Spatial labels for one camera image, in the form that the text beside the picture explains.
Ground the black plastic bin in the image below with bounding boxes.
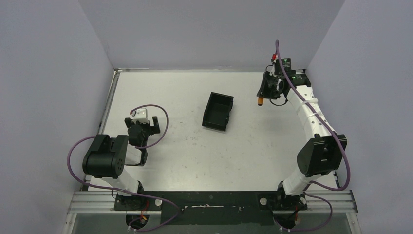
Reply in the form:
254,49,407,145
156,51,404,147
202,92,234,131

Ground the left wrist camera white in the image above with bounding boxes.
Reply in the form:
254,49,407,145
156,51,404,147
131,108,149,124

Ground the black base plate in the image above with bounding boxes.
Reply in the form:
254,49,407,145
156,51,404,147
114,191,307,227

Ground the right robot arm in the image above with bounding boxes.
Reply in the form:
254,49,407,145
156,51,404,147
257,55,347,210

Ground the aluminium rail frame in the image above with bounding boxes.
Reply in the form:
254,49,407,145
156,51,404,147
64,70,361,234

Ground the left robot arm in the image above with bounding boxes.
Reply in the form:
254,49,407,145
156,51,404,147
82,116,160,210

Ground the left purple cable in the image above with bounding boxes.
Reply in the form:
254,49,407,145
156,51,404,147
67,104,180,233

